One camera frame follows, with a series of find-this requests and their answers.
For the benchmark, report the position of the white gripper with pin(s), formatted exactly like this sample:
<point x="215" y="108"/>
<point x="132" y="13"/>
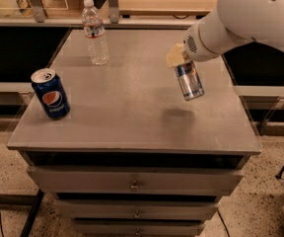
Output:
<point x="192" y="47"/>

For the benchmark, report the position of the clear plastic water bottle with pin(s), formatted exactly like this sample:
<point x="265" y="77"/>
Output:
<point x="95" y="33"/>

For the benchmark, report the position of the top grey drawer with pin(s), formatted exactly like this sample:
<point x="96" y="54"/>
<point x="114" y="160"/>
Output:
<point x="127" y="180"/>

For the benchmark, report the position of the bottom grey drawer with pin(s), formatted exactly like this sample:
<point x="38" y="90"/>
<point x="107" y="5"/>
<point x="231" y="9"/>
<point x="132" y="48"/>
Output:
<point x="137" y="228"/>

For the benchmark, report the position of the red bull can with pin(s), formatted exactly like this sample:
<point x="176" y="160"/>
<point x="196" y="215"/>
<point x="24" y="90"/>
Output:
<point x="189" y="81"/>

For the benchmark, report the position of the blue pepsi can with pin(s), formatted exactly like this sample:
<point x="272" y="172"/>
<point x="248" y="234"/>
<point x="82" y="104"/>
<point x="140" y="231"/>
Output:
<point x="50" y="92"/>

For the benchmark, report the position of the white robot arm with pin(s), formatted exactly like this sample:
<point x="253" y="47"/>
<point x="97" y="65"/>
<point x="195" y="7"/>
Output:
<point x="231" y="24"/>

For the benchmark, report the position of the middle grey drawer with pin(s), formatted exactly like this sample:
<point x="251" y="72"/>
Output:
<point x="120" y="209"/>

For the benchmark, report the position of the grey drawer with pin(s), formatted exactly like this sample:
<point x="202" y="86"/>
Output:
<point x="127" y="180"/>
<point x="137" y="228"/>
<point x="120" y="209"/>

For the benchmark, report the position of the grey metal drawer cabinet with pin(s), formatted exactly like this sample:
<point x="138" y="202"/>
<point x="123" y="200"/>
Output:
<point x="131" y="113"/>

